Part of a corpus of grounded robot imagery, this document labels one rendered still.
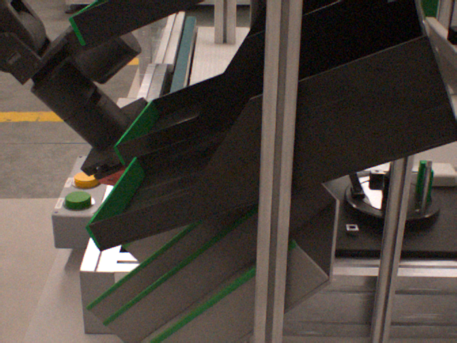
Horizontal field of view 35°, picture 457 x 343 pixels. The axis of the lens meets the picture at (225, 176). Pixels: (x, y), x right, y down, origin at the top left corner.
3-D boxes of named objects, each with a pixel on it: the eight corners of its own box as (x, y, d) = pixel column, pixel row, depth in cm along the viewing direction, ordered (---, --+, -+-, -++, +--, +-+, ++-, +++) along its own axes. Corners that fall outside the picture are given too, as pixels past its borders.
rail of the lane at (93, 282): (84, 334, 99) (78, 266, 94) (149, 102, 178) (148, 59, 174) (125, 335, 99) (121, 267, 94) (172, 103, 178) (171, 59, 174)
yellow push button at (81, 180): (72, 192, 116) (71, 181, 115) (77, 181, 119) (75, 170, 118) (97, 193, 116) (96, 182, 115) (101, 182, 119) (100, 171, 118)
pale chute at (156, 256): (115, 335, 79) (85, 307, 78) (148, 269, 90) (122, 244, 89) (312, 189, 67) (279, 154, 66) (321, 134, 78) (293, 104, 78)
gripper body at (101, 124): (154, 105, 90) (112, 63, 86) (124, 166, 84) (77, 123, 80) (122, 122, 94) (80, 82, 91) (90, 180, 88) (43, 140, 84)
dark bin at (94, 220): (98, 252, 56) (52, 171, 54) (145, 179, 68) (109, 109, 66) (462, 140, 47) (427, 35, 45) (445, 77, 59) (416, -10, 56)
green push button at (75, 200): (62, 214, 109) (62, 202, 109) (68, 201, 113) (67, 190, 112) (90, 214, 109) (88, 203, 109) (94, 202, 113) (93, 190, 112)
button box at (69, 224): (54, 249, 110) (50, 213, 108) (79, 186, 129) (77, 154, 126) (100, 250, 110) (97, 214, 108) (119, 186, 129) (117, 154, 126)
